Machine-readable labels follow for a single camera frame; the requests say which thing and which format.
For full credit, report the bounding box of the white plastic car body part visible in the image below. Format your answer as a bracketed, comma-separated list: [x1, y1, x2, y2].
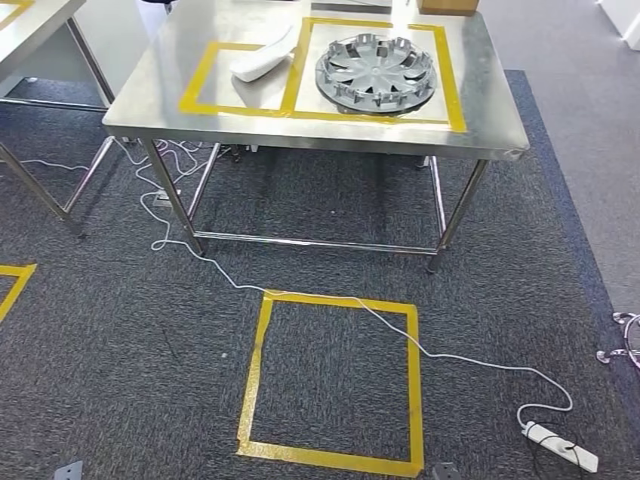
[228, 24, 297, 85]

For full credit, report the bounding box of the stainless steel workbench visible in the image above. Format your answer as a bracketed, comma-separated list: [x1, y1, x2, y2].
[102, 0, 531, 275]

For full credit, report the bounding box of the grey plastic hubcap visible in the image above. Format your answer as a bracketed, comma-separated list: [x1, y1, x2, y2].
[314, 33, 439, 116]

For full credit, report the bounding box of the yellow tape square outline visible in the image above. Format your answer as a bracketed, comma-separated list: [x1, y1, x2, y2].
[235, 289, 426, 480]

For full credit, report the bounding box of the brown cardboard box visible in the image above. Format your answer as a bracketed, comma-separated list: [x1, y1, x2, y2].
[416, 0, 481, 18]

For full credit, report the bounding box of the white desk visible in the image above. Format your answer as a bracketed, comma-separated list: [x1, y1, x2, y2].
[0, 0, 174, 109]

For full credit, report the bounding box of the white power strip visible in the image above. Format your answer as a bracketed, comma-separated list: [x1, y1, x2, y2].
[521, 421, 600, 474]

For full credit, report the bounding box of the chrome stool base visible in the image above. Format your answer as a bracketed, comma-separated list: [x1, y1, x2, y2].
[595, 311, 640, 370]

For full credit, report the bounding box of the stainless steel side table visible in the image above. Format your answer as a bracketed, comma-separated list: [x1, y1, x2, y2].
[0, 0, 118, 238]

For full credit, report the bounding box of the white cabinet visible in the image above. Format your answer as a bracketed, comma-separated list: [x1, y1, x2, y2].
[596, 0, 640, 52]

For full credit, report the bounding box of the white floor cable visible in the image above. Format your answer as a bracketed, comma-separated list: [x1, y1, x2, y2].
[112, 135, 575, 432]
[19, 157, 92, 174]

